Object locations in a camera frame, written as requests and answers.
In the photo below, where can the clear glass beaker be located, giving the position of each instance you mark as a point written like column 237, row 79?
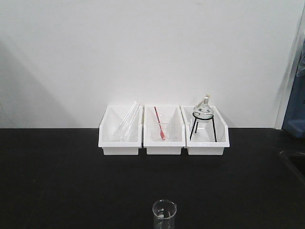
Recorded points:
column 164, row 212

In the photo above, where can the small glass beaker in bin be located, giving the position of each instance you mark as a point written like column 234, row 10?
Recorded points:
column 163, row 126

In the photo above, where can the blue cabinet at right edge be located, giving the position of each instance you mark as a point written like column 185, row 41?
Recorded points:
column 294, row 120

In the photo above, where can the middle white plastic bin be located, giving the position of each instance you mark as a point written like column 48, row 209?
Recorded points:
column 177, row 142

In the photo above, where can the white plastic bin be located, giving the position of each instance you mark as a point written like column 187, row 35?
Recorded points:
column 209, row 138
column 177, row 142
column 110, row 122

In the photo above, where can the red stirring spatula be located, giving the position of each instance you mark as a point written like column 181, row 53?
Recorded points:
column 162, row 135

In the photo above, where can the clear glass test tubes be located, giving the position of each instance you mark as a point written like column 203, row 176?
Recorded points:
column 125, row 126

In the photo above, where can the left white plastic bin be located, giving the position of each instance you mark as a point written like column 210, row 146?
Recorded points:
column 110, row 122

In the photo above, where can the glass alcohol lamp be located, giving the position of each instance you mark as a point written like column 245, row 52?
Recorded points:
column 203, row 107

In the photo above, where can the right white plastic bin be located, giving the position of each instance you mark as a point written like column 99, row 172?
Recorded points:
column 209, row 138

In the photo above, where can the black sink basin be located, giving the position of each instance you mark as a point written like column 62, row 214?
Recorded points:
column 295, row 161

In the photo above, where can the black wire tripod stand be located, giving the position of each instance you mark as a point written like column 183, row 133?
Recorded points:
column 199, row 117

